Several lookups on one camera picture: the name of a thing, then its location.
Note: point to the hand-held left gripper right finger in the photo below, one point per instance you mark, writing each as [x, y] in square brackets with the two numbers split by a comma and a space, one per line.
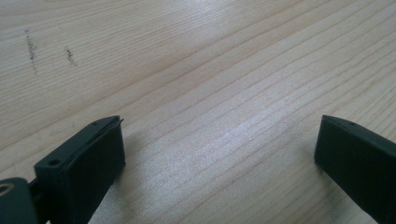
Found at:
[358, 161]

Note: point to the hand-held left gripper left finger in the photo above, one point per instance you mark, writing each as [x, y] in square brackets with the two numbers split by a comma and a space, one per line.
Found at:
[81, 168]

